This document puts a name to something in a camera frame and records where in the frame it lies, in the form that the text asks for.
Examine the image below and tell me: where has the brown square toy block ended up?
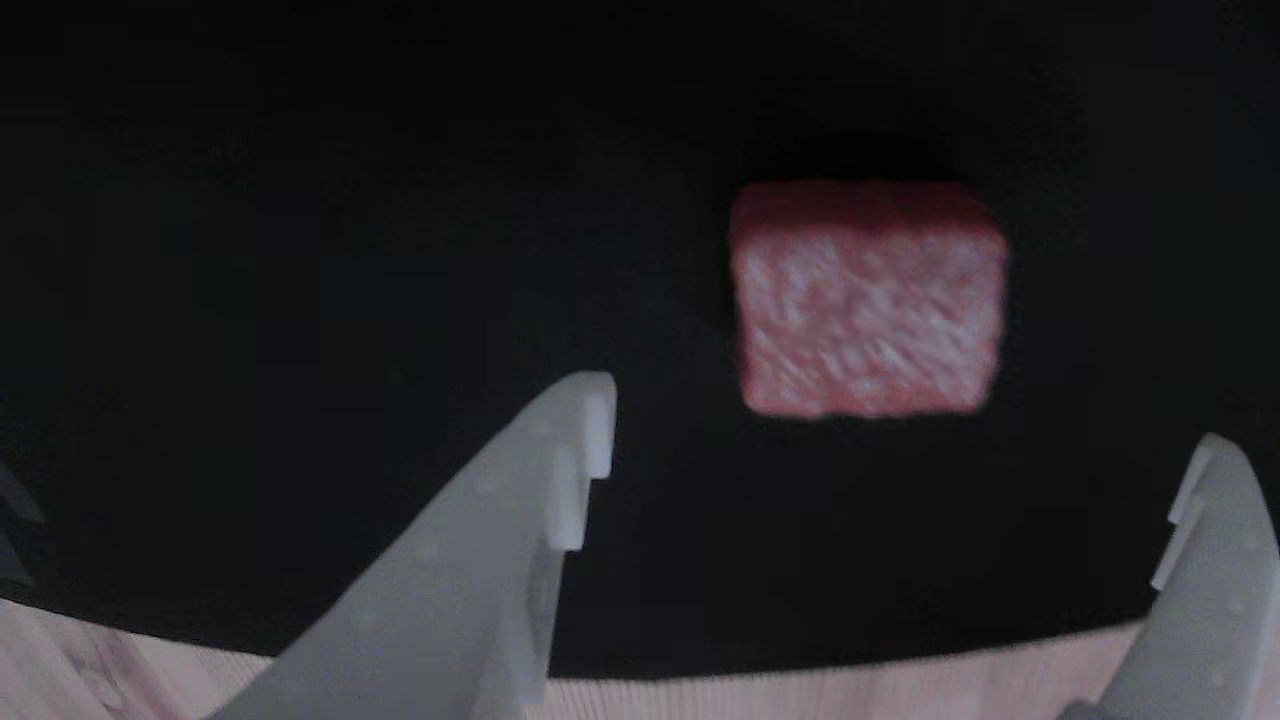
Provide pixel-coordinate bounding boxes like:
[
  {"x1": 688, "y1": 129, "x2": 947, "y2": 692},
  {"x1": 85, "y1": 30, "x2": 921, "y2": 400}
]
[{"x1": 728, "y1": 180, "x2": 1009, "y2": 419}]

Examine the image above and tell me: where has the black desk mat grey logo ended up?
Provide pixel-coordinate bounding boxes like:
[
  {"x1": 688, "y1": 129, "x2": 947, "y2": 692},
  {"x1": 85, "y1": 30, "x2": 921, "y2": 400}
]
[{"x1": 0, "y1": 0, "x2": 1280, "y2": 683}]

